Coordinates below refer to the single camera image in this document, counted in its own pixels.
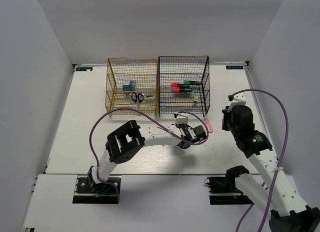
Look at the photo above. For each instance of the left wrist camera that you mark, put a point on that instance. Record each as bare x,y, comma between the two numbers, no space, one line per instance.
181,118

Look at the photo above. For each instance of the black wire shelf rack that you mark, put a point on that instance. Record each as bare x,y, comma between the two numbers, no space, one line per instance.
177,69

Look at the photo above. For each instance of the table label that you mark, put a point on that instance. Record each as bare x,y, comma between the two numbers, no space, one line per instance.
234,67
84,69

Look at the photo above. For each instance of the left table label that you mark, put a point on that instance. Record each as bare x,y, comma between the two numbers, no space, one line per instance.
84,69

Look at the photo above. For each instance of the green highlighter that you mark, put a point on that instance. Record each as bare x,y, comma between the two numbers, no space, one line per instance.
190,82

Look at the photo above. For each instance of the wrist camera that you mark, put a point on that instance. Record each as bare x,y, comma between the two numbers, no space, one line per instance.
181,118
236,100

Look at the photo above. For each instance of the blue tape dispenser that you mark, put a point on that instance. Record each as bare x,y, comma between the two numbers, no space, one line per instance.
129,87

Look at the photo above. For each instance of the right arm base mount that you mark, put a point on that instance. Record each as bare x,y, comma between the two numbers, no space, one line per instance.
221,193

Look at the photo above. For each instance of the black handled scissors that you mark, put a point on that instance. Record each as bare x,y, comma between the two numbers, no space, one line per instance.
137,98

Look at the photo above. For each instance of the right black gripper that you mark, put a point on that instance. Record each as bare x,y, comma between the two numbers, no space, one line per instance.
227,112

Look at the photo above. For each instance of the right table label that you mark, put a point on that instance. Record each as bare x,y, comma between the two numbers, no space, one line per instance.
234,67

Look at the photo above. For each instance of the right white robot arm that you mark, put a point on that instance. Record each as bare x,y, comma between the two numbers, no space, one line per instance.
286,210

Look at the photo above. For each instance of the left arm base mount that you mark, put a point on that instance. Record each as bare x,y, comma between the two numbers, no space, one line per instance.
99,194

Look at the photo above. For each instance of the pink highlighter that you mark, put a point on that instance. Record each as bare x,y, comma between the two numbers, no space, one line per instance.
178,85

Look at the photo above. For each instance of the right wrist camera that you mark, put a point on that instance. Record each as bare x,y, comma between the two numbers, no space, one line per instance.
236,100

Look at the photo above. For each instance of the gold wire shelf rack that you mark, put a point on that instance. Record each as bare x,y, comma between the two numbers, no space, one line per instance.
120,71

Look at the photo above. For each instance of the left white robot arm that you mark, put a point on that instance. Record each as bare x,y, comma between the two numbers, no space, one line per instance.
125,142

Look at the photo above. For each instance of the pink eraser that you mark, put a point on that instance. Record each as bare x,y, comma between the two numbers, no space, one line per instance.
208,125

